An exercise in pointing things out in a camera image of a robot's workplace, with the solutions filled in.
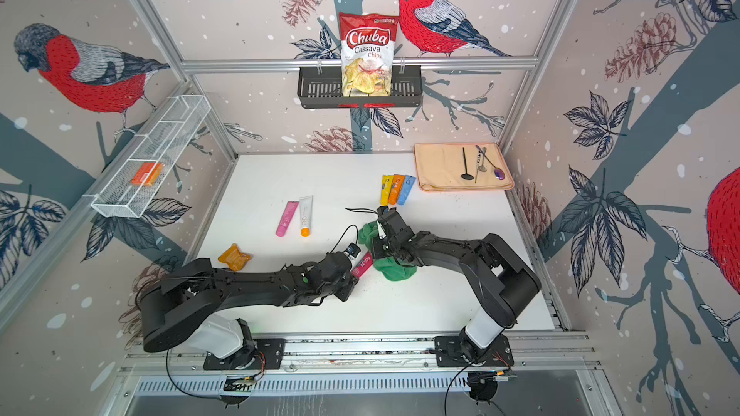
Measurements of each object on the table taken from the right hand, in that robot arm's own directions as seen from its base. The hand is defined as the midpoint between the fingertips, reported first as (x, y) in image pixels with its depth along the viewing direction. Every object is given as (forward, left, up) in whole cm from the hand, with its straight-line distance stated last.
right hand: (370, 245), depth 91 cm
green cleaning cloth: (-7, -6, 0) cm, 10 cm away
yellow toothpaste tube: (+24, -4, -1) cm, 24 cm away
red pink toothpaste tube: (-6, +3, -1) cm, 7 cm away
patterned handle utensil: (+41, -43, -3) cm, 60 cm away
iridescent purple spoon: (+35, -50, -3) cm, 61 cm away
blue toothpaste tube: (+24, -12, -1) cm, 27 cm away
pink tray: (+37, -33, -2) cm, 50 cm away
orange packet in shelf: (+1, +53, +33) cm, 63 cm away
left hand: (-9, +3, -2) cm, 10 cm away
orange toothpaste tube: (+24, -8, -1) cm, 25 cm away
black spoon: (+34, -37, -3) cm, 50 cm away
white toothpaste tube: (+17, +25, -2) cm, 30 cm away
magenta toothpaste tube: (+10, +31, -2) cm, 33 cm away
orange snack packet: (-5, +44, -2) cm, 44 cm away
